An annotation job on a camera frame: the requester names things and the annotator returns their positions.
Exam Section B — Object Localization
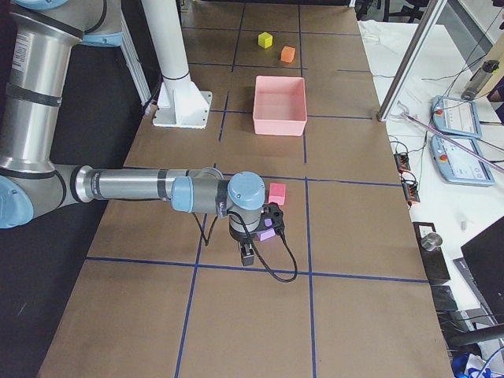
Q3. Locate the lower teach pendant tablet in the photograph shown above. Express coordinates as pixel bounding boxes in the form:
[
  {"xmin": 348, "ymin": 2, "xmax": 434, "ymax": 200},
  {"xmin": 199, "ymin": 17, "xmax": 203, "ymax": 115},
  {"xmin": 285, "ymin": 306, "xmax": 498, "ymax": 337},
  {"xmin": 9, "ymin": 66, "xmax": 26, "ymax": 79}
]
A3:
[{"xmin": 430, "ymin": 135, "xmax": 495, "ymax": 187}]

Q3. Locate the black box on table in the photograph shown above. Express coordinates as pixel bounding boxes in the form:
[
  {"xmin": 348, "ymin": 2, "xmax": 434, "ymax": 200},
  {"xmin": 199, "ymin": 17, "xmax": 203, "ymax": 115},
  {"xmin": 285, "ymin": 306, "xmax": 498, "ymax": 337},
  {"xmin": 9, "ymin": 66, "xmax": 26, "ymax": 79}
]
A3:
[{"xmin": 413, "ymin": 222, "xmax": 450, "ymax": 285}]

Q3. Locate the pink plastic bin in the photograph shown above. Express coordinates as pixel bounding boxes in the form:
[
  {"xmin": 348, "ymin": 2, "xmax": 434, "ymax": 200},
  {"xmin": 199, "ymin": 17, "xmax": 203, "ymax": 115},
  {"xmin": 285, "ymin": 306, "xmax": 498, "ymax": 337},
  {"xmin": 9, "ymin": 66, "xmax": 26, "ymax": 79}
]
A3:
[{"xmin": 253, "ymin": 76, "xmax": 307, "ymax": 136}]

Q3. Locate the yellow foam block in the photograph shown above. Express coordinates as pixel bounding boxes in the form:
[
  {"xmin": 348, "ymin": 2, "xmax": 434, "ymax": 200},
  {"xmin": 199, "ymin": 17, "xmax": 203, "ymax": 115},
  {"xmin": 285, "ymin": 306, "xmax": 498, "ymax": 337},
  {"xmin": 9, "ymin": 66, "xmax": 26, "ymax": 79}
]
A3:
[{"xmin": 258, "ymin": 32, "xmax": 273, "ymax": 49}]

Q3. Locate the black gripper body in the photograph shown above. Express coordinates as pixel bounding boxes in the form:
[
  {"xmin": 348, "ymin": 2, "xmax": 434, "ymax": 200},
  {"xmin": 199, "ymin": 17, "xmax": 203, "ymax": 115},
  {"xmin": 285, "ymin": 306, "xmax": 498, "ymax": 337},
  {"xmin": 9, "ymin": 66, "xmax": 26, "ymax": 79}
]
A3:
[{"xmin": 230, "ymin": 230, "xmax": 254, "ymax": 252}]

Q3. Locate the aluminium frame post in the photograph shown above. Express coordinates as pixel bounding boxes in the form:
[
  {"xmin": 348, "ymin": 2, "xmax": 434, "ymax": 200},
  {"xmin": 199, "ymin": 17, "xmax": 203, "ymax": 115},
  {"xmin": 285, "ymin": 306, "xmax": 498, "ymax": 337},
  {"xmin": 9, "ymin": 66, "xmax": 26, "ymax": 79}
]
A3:
[{"xmin": 376, "ymin": 0, "xmax": 447, "ymax": 122}]

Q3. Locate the upper orange black connector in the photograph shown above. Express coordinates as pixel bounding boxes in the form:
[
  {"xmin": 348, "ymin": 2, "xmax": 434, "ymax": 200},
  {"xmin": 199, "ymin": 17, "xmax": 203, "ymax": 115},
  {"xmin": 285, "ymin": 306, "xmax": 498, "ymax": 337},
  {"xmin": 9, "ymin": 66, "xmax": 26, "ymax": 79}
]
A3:
[{"xmin": 394, "ymin": 152, "xmax": 410, "ymax": 172}]

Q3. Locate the grey water bottle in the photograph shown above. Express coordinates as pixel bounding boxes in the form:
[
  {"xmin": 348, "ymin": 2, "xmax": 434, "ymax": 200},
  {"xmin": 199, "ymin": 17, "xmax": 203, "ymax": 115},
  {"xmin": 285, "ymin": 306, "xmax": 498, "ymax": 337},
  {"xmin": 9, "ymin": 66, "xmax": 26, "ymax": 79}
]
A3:
[{"xmin": 461, "ymin": 60, "xmax": 499, "ymax": 100}]

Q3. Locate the black monitor corner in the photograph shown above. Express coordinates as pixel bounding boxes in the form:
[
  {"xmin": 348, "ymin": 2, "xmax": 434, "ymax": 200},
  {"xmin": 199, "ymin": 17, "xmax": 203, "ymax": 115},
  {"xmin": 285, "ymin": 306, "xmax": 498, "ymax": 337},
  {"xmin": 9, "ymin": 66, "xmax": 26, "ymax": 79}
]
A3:
[{"xmin": 461, "ymin": 220, "xmax": 503, "ymax": 323}]

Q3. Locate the black camera cable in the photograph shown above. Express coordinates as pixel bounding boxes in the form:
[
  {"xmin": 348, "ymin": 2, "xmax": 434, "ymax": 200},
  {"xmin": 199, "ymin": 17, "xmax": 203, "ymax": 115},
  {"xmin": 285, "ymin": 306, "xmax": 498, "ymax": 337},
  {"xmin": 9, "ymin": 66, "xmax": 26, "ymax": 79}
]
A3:
[{"xmin": 191, "ymin": 210, "xmax": 298, "ymax": 283}]

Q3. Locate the orange black connector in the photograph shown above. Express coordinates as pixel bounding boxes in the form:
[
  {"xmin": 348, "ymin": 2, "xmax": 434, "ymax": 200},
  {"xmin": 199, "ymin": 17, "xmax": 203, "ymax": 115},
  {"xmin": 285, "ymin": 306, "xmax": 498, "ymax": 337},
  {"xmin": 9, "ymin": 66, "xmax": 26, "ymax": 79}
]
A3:
[
  {"xmin": 401, "ymin": 177, "xmax": 421, "ymax": 206},
  {"xmin": 394, "ymin": 152, "xmax": 410, "ymax": 172}
]

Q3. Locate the white mounting pillar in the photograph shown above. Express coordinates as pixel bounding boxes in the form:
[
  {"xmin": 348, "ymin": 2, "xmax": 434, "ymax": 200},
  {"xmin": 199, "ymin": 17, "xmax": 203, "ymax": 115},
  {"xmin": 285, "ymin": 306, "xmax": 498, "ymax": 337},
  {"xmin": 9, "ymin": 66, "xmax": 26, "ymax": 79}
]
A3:
[{"xmin": 142, "ymin": 0, "xmax": 213, "ymax": 129}]

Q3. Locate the metal cylinder knob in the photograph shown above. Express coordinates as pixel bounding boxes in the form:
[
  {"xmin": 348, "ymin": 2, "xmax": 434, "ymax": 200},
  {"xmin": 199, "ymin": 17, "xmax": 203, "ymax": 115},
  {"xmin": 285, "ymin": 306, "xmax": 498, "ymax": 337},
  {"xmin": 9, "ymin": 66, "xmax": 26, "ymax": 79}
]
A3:
[{"xmin": 421, "ymin": 232, "xmax": 443, "ymax": 252}]

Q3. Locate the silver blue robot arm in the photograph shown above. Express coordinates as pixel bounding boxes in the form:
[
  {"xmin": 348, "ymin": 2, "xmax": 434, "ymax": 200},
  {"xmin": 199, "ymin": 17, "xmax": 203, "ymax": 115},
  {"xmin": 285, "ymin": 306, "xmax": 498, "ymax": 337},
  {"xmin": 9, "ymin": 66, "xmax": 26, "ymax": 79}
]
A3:
[{"xmin": 1, "ymin": 1, "xmax": 265, "ymax": 265}]

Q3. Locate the upper teach pendant tablet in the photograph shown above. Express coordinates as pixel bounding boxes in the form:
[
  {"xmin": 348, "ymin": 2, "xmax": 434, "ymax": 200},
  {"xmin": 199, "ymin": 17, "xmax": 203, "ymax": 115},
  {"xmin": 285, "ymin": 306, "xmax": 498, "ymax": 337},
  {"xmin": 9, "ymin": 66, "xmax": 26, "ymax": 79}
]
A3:
[{"xmin": 432, "ymin": 95, "xmax": 482, "ymax": 138}]

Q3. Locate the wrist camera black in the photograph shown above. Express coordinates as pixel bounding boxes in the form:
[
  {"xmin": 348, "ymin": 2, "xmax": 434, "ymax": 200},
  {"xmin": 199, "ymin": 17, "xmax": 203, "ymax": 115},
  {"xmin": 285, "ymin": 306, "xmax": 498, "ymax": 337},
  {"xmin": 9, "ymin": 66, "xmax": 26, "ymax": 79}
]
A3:
[{"xmin": 261, "ymin": 202, "xmax": 285, "ymax": 235}]

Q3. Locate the orange foam block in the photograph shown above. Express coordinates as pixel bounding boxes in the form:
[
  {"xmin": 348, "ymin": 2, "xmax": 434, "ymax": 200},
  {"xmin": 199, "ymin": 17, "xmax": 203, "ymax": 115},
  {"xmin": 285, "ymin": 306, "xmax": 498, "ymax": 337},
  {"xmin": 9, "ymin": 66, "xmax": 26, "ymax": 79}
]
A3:
[{"xmin": 280, "ymin": 46, "xmax": 296, "ymax": 64}]

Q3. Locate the reacher grabber stick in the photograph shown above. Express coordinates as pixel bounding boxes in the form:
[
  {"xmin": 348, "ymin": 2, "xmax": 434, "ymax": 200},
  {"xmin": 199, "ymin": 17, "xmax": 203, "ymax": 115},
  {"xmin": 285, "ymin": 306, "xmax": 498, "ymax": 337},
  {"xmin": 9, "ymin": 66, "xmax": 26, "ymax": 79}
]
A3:
[{"xmin": 398, "ymin": 101, "xmax": 503, "ymax": 173}]

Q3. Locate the purple foam block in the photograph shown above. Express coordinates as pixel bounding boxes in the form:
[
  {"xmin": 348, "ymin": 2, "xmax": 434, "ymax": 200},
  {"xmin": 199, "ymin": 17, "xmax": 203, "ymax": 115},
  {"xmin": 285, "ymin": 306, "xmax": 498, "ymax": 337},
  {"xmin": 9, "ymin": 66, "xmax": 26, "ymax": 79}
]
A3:
[{"xmin": 256, "ymin": 218, "xmax": 276, "ymax": 242}]

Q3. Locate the pink foam block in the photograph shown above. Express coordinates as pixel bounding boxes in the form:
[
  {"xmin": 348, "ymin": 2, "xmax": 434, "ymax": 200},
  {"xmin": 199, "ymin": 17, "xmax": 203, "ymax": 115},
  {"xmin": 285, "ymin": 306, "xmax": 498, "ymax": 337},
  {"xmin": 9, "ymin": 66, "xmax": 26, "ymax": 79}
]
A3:
[{"xmin": 269, "ymin": 183, "xmax": 287, "ymax": 206}]

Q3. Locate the lower orange black connector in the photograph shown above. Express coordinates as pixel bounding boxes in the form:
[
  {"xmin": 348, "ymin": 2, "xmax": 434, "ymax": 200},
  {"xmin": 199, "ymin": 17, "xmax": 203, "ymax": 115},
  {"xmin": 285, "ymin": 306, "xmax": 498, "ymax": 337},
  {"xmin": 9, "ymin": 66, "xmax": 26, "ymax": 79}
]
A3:
[{"xmin": 401, "ymin": 177, "xmax": 421, "ymax": 206}]

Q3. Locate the teach pendant tablet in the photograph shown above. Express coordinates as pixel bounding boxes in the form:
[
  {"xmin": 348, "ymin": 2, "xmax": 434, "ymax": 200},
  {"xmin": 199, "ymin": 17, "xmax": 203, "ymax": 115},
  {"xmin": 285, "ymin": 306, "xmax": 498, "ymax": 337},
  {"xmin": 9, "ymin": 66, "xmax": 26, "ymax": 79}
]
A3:
[
  {"xmin": 432, "ymin": 95, "xmax": 482, "ymax": 138},
  {"xmin": 430, "ymin": 135, "xmax": 495, "ymax": 187}
]

